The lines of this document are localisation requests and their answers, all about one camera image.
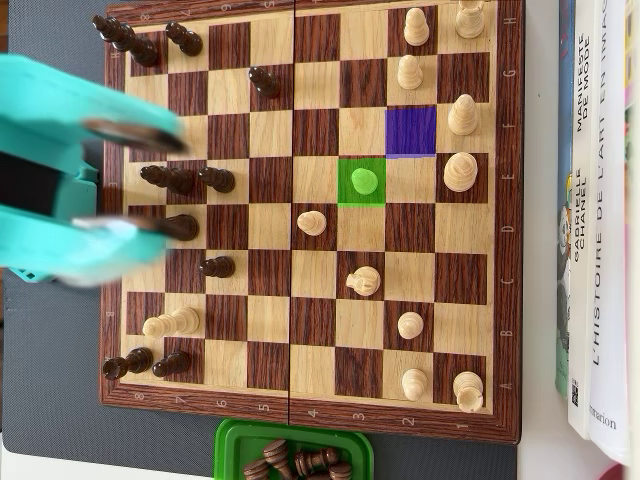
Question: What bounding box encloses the light pawn chess piece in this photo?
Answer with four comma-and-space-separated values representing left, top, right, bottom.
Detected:
350, 167, 378, 196
402, 7, 431, 48
396, 310, 426, 341
296, 209, 329, 238
396, 53, 425, 92
400, 367, 430, 402

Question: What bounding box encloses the teal perforated robot base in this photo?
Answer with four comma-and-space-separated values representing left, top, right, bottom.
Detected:
9, 162, 100, 286

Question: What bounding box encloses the light knight chess piece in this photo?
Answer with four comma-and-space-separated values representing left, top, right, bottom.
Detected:
344, 265, 383, 299

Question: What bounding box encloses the dark bishop chess piece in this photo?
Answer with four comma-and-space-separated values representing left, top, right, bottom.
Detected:
159, 213, 201, 243

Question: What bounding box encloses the light king chess piece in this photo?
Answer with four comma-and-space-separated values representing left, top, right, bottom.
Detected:
442, 151, 480, 194

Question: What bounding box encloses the dark queen chess piece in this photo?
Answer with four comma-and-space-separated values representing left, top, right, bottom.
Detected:
139, 164, 197, 196

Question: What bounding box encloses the light bishop chess piece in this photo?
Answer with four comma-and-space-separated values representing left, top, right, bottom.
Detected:
446, 93, 479, 137

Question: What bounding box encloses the light rook chess piece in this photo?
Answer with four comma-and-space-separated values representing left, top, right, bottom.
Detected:
451, 369, 486, 414
453, 0, 487, 41

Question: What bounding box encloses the dark rook chess piece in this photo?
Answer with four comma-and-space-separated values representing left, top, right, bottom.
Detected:
101, 346, 155, 380

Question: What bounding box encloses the dark king chess piece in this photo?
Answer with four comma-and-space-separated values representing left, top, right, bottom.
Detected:
91, 13, 162, 69

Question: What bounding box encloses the wooden folding chessboard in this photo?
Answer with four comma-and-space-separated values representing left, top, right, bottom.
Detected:
97, 0, 526, 446

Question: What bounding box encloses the green plastic container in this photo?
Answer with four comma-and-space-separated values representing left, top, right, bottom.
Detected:
213, 418, 375, 480

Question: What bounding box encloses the illustrated blue spine book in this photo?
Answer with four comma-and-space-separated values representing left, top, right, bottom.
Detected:
553, 0, 577, 399

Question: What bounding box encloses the white Gabrielle Chanel book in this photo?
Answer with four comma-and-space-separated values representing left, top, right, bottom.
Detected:
566, 0, 607, 441

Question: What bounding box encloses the white art history book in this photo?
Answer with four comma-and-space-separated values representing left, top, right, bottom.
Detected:
587, 0, 634, 466

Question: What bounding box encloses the pink object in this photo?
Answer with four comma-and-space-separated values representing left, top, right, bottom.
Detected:
594, 462, 640, 480

